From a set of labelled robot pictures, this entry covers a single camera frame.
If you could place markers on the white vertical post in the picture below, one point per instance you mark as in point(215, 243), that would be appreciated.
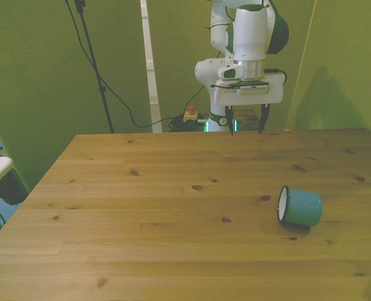
point(149, 47)

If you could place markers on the black tripod stand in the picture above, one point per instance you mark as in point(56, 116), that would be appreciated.
point(91, 56)

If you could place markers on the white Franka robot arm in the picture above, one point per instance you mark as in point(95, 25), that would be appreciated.
point(251, 31)

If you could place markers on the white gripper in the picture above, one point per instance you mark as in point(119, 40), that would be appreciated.
point(251, 98)

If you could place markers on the yellow emergency stop button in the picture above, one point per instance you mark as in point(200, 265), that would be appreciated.
point(190, 116)

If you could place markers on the teal enamel mug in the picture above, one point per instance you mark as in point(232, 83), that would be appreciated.
point(303, 207)

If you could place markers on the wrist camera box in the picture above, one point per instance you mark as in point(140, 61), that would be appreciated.
point(252, 88)

